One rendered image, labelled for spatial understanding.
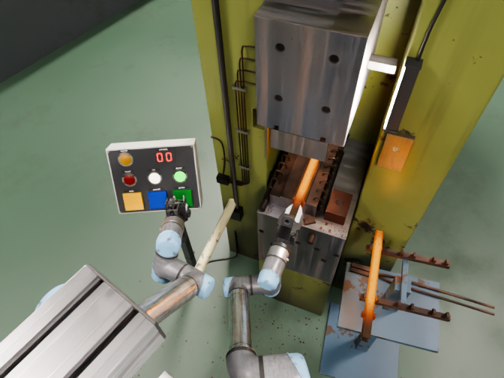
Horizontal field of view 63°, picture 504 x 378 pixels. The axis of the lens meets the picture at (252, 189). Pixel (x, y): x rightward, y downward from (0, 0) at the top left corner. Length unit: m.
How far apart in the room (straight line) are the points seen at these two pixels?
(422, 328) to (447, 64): 1.07
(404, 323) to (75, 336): 1.62
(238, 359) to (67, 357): 0.98
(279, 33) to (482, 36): 0.51
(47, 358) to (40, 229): 2.76
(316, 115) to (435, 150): 0.44
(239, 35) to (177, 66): 2.62
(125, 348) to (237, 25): 1.15
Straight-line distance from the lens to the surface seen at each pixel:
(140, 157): 1.64
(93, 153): 3.40
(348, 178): 1.86
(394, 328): 1.86
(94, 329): 0.38
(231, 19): 1.37
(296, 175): 1.74
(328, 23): 1.13
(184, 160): 1.62
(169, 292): 1.21
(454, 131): 1.44
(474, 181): 3.30
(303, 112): 1.29
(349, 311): 1.84
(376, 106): 1.85
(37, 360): 0.39
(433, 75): 1.31
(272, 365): 1.30
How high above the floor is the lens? 2.36
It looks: 54 degrees down
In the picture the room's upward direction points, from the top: 3 degrees counter-clockwise
